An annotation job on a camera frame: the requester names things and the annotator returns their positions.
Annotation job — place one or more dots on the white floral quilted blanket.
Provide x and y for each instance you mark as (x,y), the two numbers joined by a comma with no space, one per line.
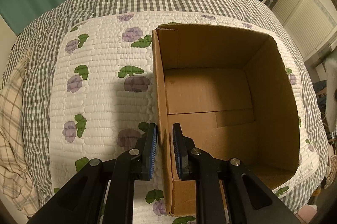
(103,98)

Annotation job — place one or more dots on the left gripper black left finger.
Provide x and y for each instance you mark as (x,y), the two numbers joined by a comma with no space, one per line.
(103,192)

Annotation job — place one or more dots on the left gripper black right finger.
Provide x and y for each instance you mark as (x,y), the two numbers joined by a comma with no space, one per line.
(226,191)

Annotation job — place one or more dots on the white louvered wardrobe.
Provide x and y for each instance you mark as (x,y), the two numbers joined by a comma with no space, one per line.
(310,23)

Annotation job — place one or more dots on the grey gingham bedspread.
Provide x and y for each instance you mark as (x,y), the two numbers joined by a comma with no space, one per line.
(44,36)

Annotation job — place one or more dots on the beige plaid blanket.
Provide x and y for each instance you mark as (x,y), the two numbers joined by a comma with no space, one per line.
(16,182)

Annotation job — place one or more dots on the brown cardboard box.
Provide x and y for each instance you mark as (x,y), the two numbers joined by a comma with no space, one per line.
(228,89)

